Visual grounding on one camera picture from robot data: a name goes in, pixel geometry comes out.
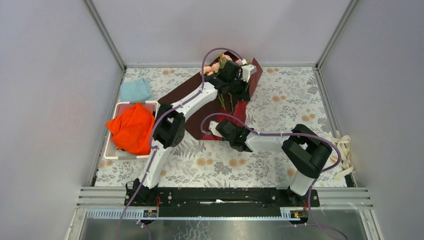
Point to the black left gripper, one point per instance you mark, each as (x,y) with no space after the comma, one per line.
(240,93)

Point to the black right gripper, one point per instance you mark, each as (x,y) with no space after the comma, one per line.
(242,128)

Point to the cream ribbon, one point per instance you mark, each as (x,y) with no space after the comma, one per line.
(343,144)

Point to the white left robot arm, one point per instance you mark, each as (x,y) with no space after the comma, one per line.
(169,127)

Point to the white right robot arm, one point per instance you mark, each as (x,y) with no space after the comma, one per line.
(307,151)

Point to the light blue cloth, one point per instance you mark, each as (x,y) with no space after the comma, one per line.
(136,91)

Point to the orange cloth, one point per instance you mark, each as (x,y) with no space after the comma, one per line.
(131,130)

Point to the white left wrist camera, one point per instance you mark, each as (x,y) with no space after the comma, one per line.
(247,71)

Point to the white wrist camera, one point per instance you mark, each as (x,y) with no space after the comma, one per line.
(247,71)
(213,128)

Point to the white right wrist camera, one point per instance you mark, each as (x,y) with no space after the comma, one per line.
(213,128)

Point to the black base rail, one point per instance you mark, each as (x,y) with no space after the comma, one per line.
(211,202)

